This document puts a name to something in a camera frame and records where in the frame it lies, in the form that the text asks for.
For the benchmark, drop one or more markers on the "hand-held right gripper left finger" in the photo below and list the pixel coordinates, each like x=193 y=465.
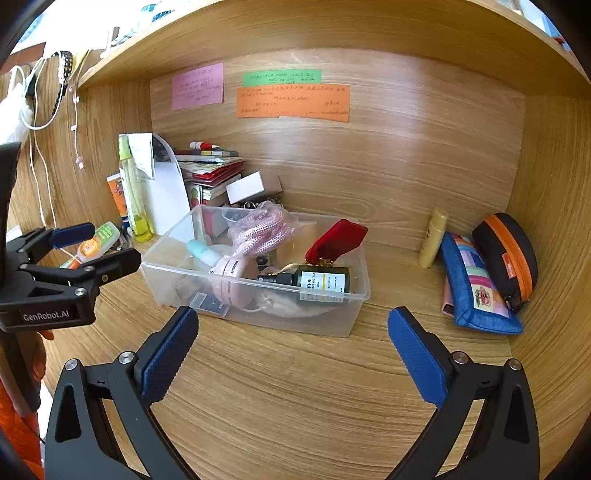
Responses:
x=168 y=355

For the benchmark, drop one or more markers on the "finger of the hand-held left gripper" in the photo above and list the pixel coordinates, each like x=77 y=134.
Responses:
x=115 y=263
x=69 y=235

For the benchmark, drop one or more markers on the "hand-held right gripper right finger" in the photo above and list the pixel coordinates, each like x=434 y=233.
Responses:
x=418 y=355

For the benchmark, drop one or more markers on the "small dark blue box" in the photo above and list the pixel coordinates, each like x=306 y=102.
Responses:
x=210 y=304

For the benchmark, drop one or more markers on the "mint green tube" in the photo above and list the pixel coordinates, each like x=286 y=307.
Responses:
x=201 y=249

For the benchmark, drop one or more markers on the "pink round device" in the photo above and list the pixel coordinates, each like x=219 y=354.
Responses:
x=231 y=281

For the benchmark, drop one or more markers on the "clear plastic storage box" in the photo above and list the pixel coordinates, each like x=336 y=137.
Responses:
x=323 y=318

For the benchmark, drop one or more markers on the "dark green spray bottle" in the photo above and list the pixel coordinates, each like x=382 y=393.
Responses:
x=323 y=281

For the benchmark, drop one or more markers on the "red velvet pouch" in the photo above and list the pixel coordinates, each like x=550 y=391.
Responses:
x=339 y=237

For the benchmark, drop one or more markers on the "wooden desktop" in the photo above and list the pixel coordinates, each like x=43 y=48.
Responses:
x=300 y=406

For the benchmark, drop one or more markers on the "person's left hand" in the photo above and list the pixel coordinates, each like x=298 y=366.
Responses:
x=39 y=364

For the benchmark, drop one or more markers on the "black metal clips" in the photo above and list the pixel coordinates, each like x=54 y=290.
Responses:
x=123 y=235

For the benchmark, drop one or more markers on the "green orange small bottle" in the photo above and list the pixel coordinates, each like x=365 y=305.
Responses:
x=104 y=235

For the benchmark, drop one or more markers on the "orange tube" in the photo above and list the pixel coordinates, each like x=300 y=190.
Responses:
x=117 y=196

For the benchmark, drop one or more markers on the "pink flat case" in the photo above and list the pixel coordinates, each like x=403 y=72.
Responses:
x=447 y=300

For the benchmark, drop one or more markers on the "tall yellow spray bottle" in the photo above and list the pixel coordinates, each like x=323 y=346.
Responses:
x=136 y=203

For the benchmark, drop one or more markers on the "white paper bag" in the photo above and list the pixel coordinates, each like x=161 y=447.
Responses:
x=168 y=198

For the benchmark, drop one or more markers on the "blue patchwork pouch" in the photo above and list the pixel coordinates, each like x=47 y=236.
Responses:
x=480 y=290

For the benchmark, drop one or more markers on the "yellow cream tube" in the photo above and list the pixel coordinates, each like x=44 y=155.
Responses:
x=431 y=240

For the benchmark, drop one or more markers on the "white cloth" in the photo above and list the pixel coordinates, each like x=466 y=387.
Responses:
x=277 y=310

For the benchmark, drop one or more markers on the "clear small bowl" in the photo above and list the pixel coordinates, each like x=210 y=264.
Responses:
x=233 y=215

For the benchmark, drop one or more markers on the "stack of books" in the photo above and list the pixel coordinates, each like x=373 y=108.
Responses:
x=210 y=173

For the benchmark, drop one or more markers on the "black orange zip case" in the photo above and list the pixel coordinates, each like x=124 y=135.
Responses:
x=505 y=258

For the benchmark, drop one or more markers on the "white fluffy toy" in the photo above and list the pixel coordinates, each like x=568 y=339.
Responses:
x=14 y=115

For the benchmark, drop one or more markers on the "red white marker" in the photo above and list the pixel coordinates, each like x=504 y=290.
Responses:
x=203 y=146

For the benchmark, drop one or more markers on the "small white cardboard box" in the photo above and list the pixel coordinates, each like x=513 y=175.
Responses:
x=247 y=187

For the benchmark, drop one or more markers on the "pink paper note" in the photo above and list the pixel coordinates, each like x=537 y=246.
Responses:
x=198 y=86

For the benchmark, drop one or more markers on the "orange paper note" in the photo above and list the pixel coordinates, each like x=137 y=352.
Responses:
x=291 y=102

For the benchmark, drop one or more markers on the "green paper note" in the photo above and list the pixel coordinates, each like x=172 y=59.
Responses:
x=281 y=77

